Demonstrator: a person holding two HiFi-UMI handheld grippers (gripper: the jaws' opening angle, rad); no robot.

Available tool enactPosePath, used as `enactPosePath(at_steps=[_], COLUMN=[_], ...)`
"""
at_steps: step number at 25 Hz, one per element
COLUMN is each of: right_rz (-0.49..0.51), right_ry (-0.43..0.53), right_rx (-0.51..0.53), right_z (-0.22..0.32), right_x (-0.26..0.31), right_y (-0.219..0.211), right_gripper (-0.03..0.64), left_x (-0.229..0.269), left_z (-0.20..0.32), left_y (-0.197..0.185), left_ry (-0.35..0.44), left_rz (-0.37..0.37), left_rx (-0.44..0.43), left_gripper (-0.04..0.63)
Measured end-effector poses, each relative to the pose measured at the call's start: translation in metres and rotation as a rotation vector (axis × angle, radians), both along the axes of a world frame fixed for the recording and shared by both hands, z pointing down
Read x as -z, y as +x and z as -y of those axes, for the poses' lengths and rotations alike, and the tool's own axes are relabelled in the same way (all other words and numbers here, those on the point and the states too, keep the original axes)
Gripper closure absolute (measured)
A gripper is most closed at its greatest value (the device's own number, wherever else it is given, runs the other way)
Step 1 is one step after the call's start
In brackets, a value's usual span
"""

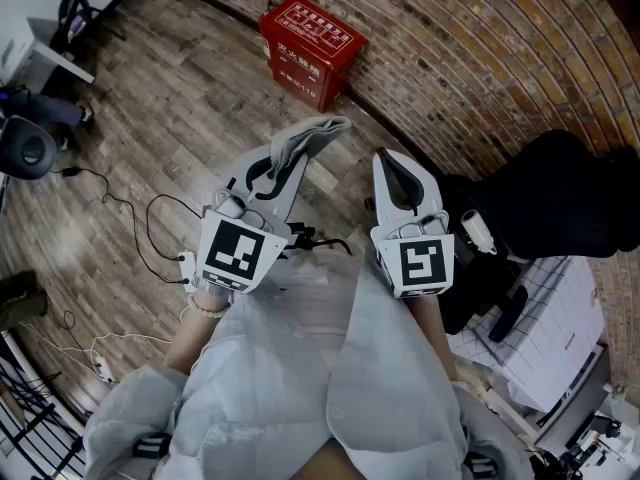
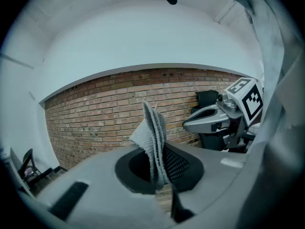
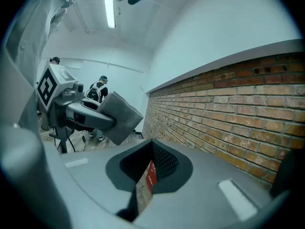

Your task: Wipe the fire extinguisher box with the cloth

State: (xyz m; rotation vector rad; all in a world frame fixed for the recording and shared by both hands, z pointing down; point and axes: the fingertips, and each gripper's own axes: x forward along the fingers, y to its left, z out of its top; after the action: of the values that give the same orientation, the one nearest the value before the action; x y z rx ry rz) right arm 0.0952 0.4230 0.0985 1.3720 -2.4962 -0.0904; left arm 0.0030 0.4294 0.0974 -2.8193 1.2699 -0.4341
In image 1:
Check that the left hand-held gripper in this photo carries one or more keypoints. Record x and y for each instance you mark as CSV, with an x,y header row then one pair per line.
x,y
230,248

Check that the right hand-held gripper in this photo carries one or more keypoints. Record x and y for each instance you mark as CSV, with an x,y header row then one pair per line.
x,y
420,263

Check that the grey cloth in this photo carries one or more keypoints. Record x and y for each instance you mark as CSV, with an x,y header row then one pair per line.
x,y
300,138

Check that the red fire extinguisher box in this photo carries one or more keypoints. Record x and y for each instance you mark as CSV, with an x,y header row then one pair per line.
x,y
310,33

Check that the person's right forearm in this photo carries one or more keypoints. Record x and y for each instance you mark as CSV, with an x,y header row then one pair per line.
x,y
430,328

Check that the person's left forearm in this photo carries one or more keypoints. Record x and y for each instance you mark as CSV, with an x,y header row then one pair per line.
x,y
195,338

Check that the person's left hand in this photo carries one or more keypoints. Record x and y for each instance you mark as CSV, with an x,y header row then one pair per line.
x,y
210,292

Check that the black battery pack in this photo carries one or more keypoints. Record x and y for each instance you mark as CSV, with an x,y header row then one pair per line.
x,y
300,235

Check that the white cylindrical device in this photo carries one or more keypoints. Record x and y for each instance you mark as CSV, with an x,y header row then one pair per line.
x,y
475,228

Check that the black office chair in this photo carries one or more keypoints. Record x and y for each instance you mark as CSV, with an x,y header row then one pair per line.
x,y
550,193

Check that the person's white shirt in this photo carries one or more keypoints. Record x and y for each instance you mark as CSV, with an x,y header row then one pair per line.
x,y
260,378

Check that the white gridded storage box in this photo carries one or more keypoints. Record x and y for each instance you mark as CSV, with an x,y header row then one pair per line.
x,y
550,328

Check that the white power strip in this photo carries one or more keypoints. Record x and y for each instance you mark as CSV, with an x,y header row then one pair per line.
x,y
104,368

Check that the black mesh chair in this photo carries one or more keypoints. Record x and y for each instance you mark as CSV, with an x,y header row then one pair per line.
x,y
70,13

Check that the white desk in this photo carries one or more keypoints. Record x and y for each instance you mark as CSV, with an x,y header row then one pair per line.
x,y
45,43

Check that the black lab equipment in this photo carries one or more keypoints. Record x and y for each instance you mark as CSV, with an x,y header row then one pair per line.
x,y
605,425

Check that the black metal rack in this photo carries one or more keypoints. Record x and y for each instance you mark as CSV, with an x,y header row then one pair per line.
x,y
50,408

